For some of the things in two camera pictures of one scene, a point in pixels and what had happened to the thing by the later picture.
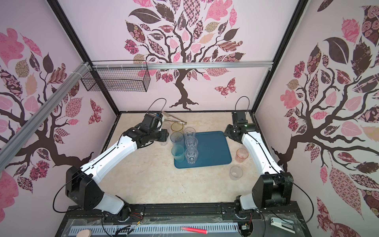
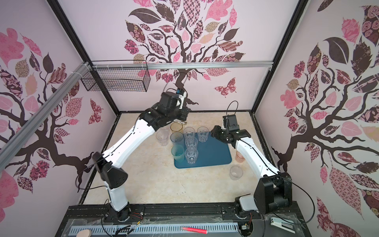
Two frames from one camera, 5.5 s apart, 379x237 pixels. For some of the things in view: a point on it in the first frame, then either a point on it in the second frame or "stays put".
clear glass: x=191 y=142 stays put
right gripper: x=227 y=131 to x=214 y=133
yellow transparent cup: x=176 y=126 stays put
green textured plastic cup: x=177 y=152 stays put
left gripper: x=163 y=136 to x=183 y=111
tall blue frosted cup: x=177 y=138 stays put
